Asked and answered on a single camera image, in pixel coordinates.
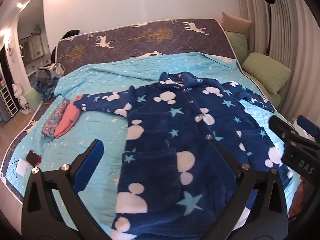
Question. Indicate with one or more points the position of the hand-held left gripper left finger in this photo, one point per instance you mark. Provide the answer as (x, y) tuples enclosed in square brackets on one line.
[(96, 155)]

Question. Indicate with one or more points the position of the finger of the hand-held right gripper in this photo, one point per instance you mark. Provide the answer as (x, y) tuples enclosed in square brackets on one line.
[(282, 128), (310, 127)]

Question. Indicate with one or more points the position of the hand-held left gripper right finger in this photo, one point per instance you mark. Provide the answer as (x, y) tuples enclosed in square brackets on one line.
[(225, 157)]

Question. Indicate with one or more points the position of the blue fleece pajama top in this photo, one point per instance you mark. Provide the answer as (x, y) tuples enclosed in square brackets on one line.
[(155, 120)]

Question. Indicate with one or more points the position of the person's right forearm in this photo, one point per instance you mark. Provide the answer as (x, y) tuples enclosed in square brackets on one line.
[(298, 197)]

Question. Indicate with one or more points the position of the pile of grey clothes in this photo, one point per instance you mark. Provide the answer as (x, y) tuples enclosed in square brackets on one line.
[(45, 82)]

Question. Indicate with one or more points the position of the light blue star blanket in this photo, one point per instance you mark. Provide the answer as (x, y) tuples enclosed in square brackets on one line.
[(100, 125)]

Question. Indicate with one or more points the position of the pink folded garment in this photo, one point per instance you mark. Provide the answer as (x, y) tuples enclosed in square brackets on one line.
[(67, 120)]

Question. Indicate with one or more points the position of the floral folded garment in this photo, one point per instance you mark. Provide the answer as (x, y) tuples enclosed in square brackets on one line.
[(53, 120)]

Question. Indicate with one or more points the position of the large green pillow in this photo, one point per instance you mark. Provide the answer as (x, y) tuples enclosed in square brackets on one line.
[(267, 72)]

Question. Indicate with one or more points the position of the red phone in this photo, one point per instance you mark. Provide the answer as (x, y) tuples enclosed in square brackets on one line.
[(33, 158)]

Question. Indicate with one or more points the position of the green cushion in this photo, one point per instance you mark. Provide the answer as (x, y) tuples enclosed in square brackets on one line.
[(32, 100)]

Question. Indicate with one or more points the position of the small green pillow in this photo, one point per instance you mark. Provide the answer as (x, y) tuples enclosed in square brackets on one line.
[(236, 46)]

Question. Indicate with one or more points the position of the white figurines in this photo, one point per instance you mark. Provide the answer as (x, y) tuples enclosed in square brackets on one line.
[(20, 96)]

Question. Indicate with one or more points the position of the white shoe rack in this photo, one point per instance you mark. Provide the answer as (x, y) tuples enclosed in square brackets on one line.
[(7, 102)]

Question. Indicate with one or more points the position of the pink pillow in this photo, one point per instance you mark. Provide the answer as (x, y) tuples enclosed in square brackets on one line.
[(236, 21)]

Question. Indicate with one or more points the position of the black cloth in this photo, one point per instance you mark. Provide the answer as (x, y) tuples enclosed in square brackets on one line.
[(71, 33)]

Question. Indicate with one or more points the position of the dark deer print mattress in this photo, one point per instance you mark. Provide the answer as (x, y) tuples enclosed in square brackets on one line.
[(150, 35)]

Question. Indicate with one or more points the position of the arched mirror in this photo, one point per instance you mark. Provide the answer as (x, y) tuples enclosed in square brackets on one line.
[(32, 35)]

